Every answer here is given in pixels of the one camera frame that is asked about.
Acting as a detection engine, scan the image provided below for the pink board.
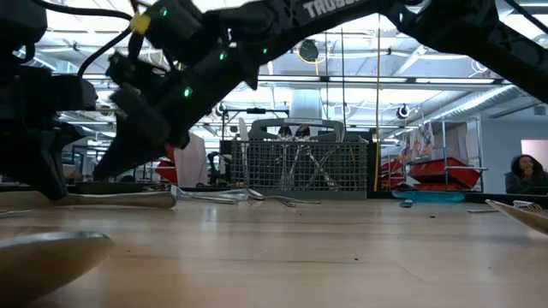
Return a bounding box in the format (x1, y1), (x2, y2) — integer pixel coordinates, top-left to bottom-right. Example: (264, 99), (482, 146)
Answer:
(173, 132), (210, 188)

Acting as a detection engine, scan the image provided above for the long ceiling light bar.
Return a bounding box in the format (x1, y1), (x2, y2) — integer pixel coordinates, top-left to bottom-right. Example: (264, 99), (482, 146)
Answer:
(256, 74), (506, 85)

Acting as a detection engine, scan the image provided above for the large silver spoon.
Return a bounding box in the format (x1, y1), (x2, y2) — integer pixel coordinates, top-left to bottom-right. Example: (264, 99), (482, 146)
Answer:
(0, 232), (116, 308)

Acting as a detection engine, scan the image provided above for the black hanging cable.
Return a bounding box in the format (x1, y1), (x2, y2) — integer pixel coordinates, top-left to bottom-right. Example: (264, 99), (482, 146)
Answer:
(324, 32), (330, 121)
(340, 27), (346, 129)

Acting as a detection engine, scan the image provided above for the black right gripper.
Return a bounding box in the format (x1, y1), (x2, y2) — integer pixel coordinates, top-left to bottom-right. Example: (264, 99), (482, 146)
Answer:
(93, 59), (258, 181)

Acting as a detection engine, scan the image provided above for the white ventilation duct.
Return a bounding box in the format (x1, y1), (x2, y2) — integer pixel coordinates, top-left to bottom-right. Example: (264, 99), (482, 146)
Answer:
(289, 88), (323, 123)

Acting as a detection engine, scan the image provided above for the teal round plate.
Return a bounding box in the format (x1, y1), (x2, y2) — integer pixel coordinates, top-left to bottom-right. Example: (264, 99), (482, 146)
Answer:
(391, 190), (467, 204)

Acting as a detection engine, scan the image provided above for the grey mesh cutlery basket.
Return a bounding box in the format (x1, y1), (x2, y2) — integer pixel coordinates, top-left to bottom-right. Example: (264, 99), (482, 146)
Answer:
(219, 118), (370, 201)

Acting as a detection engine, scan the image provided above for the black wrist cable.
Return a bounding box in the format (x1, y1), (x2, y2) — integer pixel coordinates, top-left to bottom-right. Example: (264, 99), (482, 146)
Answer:
(25, 0), (145, 78)

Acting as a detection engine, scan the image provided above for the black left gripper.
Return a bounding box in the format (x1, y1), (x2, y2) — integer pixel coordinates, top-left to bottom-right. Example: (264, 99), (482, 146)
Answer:
(0, 63), (98, 202)

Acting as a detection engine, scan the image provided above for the metal wire shelf rack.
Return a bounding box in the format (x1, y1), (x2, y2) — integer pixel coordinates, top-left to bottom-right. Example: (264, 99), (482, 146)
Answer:
(440, 116), (488, 193)

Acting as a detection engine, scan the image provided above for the silver cutlery with broad handle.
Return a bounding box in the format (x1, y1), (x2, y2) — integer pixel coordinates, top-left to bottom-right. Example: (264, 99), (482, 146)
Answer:
(55, 190), (179, 211)

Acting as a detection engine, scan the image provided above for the yellow cable tag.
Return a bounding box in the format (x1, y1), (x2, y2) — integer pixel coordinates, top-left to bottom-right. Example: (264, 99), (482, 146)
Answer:
(130, 12), (152, 34)

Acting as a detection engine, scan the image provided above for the person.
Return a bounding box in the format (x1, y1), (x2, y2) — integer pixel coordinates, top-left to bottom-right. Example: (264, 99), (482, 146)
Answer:
(503, 153), (548, 196)

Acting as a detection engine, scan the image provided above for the red bin stack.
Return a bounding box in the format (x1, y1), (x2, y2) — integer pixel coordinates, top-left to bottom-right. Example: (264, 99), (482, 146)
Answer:
(154, 145), (177, 185)

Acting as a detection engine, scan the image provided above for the colourful printed bag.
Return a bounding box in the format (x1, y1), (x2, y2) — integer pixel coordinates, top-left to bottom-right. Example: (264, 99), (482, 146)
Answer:
(402, 121), (434, 162)

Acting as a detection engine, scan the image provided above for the white cover sheet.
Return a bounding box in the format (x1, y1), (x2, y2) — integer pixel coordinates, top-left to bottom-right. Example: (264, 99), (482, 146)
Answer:
(432, 121), (470, 160)

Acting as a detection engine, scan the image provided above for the large red storage bin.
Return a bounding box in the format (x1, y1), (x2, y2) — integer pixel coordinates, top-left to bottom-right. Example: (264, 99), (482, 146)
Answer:
(406, 156), (481, 189)

